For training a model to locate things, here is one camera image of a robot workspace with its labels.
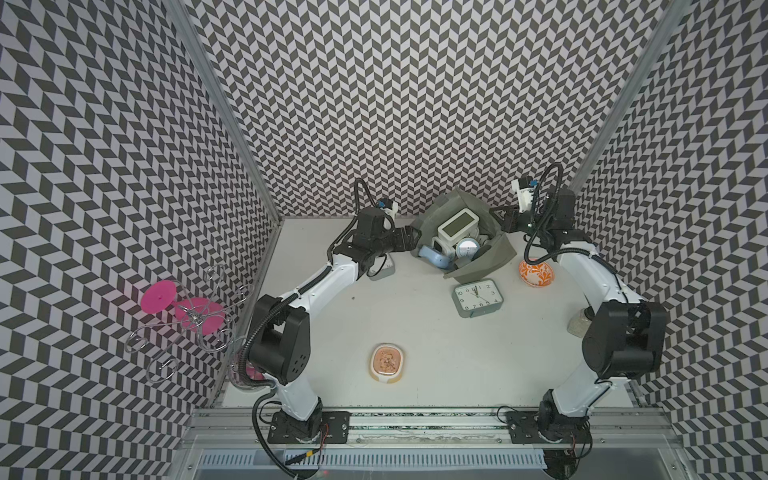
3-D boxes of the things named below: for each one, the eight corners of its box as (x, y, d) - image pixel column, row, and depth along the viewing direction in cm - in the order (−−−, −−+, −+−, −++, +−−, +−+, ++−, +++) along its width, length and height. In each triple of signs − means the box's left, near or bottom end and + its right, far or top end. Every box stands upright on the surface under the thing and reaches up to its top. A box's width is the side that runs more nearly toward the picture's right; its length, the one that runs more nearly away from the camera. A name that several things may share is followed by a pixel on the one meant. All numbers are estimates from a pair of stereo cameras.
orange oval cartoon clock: (369, 383, 81) (369, 380, 79) (372, 346, 88) (371, 342, 85) (403, 383, 81) (403, 380, 79) (403, 346, 88) (403, 342, 85)
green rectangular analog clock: (460, 319, 92) (461, 316, 90) (449, 289, 98) (450, 286, 97) (507, 310, 94) (509, 306, 92) (493, 281, 101) (495, 277, 99)
